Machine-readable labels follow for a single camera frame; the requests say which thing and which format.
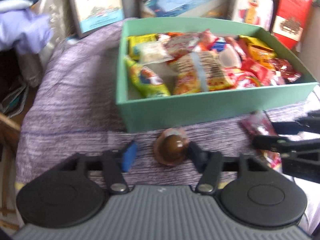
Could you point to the red snack packet white symbol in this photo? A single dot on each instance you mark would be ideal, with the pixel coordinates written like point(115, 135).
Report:
point(255, 68)

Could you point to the orange-red snack packet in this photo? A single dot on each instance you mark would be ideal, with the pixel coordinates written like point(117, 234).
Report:
point(208, 38)

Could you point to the lavender cloth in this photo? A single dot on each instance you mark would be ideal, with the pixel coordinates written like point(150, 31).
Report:
point(22, 30)

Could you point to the blue snack packet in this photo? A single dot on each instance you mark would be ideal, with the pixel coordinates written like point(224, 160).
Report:
point(218, 44)

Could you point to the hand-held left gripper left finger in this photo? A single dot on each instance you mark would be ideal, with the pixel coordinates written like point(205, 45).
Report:
point(128, 156)

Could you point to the green cardboard box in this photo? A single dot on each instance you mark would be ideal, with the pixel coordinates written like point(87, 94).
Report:
point(200, 112)

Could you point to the clear snack packet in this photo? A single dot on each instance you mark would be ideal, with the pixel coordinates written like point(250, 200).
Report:
point(152, 52)

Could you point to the red paper lantern box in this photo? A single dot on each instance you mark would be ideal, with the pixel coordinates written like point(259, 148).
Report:
point(290, 15)

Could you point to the duck toy box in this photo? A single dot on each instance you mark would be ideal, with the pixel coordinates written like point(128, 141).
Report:
point(252, 5)

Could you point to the yellow wavy snack packet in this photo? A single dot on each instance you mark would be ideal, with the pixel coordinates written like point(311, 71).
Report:
point(260, 52)

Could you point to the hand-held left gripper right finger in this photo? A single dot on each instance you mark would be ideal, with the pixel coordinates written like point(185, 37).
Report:
point(198, 156)

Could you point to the brown framed pastry box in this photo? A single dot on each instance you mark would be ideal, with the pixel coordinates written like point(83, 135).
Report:
point(97, 7)

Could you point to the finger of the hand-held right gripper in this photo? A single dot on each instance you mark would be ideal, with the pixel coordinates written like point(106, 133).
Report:
point(287, 145)
point(300, 127)

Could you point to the orange noodle snack packet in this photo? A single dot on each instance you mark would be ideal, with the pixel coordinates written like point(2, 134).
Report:
point(200, 72)

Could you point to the dark red shiny snack packet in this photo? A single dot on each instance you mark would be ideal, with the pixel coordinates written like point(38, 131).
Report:
point(286, 71)

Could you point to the round jelly cup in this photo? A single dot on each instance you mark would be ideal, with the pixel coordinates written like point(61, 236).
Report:
point(228, 57)

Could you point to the red yellow snack packet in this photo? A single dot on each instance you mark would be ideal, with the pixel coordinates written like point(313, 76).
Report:
point(240, 80)

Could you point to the pink marshmallow packet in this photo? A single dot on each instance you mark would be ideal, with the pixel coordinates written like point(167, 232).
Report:
point(260, 130)

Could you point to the purple striped tablecloth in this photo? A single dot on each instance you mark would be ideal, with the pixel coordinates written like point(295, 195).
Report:
point(75, 105)

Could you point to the green-yellow snack packet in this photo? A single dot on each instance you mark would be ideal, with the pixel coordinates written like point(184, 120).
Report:
point(147, 80)

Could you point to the brown pudding cup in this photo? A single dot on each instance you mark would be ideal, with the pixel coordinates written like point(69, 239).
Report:
point(172, 147)

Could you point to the pink translucent snack packet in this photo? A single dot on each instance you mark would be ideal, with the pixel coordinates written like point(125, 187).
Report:
point(180, 43)

